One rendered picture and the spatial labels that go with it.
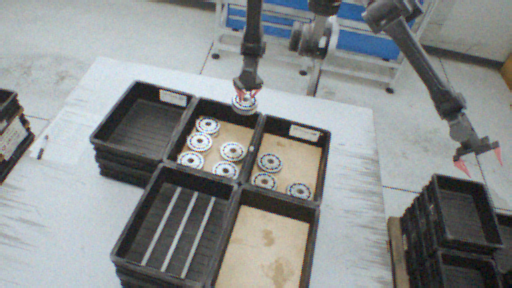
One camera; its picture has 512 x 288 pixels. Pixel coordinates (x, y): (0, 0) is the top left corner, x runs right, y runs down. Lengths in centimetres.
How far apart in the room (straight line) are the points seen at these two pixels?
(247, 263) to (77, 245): 63
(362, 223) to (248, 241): 55
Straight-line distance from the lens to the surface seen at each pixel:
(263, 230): 135
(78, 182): 166
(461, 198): 232
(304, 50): 168
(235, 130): 163
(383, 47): 341
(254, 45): 128
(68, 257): 149
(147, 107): 173
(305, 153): 161
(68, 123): 191
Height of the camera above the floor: 199
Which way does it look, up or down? 47 degrees down
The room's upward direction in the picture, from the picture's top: 11 degrees clockwise
